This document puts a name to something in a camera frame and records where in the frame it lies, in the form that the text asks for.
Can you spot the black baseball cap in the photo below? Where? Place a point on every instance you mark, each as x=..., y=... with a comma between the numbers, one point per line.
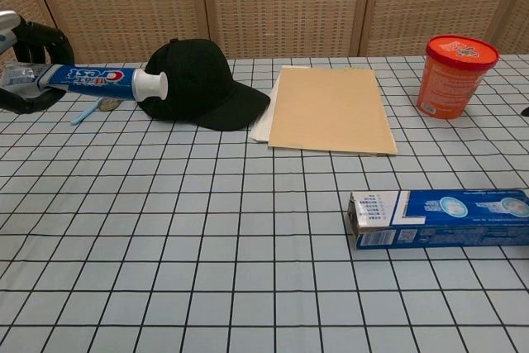
x=198, y=80

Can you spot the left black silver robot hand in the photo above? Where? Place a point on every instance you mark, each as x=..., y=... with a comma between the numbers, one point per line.
x=62, y=45

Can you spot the white paper sheets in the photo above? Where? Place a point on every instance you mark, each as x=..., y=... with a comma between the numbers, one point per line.
x=260, y=132

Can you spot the tan paper folder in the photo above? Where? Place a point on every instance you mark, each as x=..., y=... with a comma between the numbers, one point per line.
x=330, y=113

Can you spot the orange lidded cup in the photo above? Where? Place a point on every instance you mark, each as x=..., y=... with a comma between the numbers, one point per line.
x=450, y=84

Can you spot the blue checked tablecloth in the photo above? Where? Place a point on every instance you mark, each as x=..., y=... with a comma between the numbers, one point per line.
x=206, y=245

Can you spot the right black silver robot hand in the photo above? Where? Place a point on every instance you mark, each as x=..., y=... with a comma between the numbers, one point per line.
x=525, y=112

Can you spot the blue toothpaste box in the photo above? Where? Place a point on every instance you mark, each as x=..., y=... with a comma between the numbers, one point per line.
x=434, y=220

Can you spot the light blue toothbrush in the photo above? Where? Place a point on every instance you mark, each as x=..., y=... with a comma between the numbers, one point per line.
x=84, y=114

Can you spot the blue white toothpaste tube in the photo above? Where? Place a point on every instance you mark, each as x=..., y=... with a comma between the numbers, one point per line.
x=95, y=78

